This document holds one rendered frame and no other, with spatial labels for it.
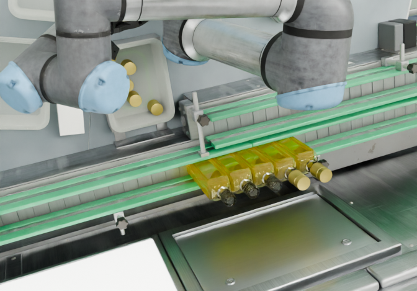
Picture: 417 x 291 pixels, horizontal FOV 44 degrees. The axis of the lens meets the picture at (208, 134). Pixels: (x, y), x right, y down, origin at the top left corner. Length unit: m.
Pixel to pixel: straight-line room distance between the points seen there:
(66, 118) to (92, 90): 0.65
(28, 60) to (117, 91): 0.15
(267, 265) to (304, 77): 0.47
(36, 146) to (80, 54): 0.74
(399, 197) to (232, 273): 0.55
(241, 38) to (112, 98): 0.37
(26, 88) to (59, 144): 0.67
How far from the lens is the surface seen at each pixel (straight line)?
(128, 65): 1.34
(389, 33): 1.67
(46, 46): 0.82
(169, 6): 0.74
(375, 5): 1.70
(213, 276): 1.15
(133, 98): 1.36
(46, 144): 1.44
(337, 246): 1.20
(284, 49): 0.89
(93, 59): 0.72
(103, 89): 0.71
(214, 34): 1.09
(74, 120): 1.36
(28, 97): 0.78
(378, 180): 1.55
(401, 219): 1.37
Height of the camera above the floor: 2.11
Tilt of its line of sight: 64 degrees down
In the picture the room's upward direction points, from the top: 132 degrees clockwise
